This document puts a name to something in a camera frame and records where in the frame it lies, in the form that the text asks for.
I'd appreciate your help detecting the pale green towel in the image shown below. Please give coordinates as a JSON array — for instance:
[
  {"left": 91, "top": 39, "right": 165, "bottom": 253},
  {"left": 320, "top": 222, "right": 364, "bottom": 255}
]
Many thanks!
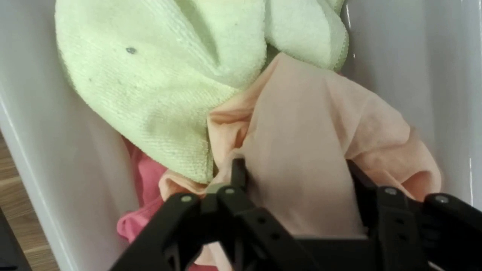
[{"left": 55, "top": 0, "right": 349, "bottom": 184}]

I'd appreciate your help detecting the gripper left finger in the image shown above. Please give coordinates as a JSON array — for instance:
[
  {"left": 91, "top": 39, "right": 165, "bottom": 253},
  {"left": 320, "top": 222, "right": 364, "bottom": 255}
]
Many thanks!
[{"left": 109, "top": 158, "right": 320, "bottom": 271}]

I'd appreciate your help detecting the white plastic box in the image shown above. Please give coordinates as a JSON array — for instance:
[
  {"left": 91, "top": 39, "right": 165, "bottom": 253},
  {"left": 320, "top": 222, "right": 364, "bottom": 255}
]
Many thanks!
[{"left": 0, "top": 0, "right": 482, "bottom": 271}]

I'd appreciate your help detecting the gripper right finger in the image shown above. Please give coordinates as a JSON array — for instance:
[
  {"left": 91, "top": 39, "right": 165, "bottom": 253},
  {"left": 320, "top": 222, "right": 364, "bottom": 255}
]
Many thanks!
[{"left": 346, "top": 160, "right": 482, "bottom": 271}]

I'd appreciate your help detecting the pink cloth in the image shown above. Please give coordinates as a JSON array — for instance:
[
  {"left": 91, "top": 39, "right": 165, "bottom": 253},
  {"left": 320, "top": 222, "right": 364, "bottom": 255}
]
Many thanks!
[{"left": 116, "top": 137, "right": 219, "bottom": 271}]

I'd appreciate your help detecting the peach cloth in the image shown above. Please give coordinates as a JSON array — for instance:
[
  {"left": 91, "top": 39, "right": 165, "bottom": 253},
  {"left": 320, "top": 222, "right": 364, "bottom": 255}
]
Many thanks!
[{"left": 158, "top": 53, "right": 442, "bottom": 271}]

